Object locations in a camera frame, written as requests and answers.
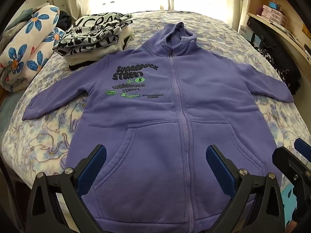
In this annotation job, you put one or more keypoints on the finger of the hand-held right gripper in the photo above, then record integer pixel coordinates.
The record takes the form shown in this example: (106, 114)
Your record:
(291, 162)
(303, 146)

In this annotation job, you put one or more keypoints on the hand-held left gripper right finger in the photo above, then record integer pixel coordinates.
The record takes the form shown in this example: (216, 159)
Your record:
(220, 165)

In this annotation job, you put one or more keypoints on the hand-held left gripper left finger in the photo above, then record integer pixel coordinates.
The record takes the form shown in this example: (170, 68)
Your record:
(93, 160)

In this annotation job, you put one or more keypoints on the purple zip hoodie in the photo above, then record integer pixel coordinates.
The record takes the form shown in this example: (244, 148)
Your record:
(150, 106)

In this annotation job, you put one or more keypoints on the teal patterned stool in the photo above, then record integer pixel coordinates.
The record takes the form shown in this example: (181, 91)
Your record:
(291, 199)

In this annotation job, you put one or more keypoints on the cat print fleece blanket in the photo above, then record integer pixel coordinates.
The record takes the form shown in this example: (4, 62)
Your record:
(48, 136)

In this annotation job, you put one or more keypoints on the black speckled cloth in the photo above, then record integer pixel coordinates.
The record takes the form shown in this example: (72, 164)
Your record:
(281, 68)

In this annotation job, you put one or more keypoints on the yellow packet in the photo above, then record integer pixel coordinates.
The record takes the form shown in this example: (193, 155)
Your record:
(306, 29)

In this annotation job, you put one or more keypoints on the small blue box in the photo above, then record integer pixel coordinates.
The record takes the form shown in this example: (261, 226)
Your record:
(254, 40)

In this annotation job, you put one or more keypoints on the black white printed folded garment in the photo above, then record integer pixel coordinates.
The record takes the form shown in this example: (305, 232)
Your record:
(92, 31)

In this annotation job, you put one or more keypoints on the white blue floral quilt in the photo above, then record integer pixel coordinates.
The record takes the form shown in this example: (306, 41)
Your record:
(26, 43)

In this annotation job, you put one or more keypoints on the grey blue box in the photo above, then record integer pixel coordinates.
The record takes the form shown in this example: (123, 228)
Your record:
(243, 26)

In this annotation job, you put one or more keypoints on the pink drawer organizer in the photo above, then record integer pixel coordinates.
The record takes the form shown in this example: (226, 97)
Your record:
(273, 14)

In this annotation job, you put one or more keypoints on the dark cloth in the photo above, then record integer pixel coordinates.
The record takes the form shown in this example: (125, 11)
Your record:
(63, 20)

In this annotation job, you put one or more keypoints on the small blue case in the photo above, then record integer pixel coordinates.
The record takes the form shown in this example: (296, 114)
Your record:
(273, 4)

